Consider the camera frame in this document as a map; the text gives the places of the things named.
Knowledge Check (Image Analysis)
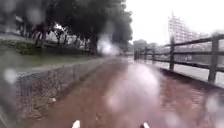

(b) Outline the wet reddish brown path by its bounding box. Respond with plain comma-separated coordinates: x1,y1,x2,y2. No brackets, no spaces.
29,56,224,128

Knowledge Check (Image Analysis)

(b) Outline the row of trees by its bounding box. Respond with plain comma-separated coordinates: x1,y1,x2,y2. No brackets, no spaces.
0,0,134,56

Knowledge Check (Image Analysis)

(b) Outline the low green hedge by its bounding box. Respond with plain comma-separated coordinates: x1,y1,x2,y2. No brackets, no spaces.
0,39,91,56

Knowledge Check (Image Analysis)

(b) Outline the green grass strip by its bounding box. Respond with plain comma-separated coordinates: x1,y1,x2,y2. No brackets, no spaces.
0,53,101,73

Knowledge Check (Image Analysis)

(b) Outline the robot's own part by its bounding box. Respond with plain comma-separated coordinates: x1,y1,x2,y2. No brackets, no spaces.
71,119,82,128
141,122,151,128

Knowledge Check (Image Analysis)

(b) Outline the grey gravel strip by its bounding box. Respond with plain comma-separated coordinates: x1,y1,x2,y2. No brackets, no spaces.
13,57,111,121

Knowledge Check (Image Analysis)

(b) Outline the tall pale building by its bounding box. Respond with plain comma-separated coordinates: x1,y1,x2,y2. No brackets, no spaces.
167,13,204,44

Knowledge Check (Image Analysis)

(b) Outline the pale ground behind fence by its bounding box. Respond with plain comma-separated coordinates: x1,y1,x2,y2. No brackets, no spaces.
143,54,224,88

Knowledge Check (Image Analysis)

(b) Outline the dark wooden rail fence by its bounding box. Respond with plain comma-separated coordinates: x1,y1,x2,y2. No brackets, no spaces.
133,33,224,84

